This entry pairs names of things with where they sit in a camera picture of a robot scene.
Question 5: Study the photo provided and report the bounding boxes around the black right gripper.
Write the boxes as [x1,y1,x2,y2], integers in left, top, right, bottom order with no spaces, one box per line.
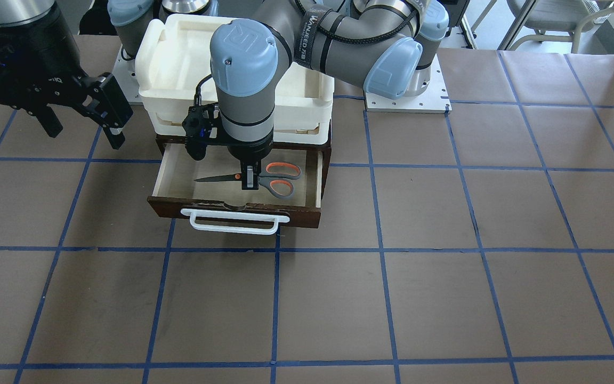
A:
[0,11,132,150]

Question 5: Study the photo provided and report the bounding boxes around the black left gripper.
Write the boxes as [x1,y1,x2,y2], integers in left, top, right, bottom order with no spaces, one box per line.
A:
[181,103,273,190]

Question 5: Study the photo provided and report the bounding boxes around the orange grey scissors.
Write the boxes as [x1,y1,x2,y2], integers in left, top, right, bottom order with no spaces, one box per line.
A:
[194,162,302,199]

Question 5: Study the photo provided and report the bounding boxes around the wooden drawer with white handle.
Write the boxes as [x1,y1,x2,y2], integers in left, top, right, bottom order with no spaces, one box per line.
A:
[147,143,327,234]

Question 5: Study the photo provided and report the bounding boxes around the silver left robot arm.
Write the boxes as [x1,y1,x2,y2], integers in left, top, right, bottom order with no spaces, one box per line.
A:
[183,1,430,190]

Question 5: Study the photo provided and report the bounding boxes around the dark wooden drawer cabinet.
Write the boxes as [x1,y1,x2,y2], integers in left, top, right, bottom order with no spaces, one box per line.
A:
[155,122,332,184]

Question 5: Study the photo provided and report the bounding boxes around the white plastic tray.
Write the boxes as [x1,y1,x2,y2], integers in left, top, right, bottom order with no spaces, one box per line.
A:
[135,14,334,145]

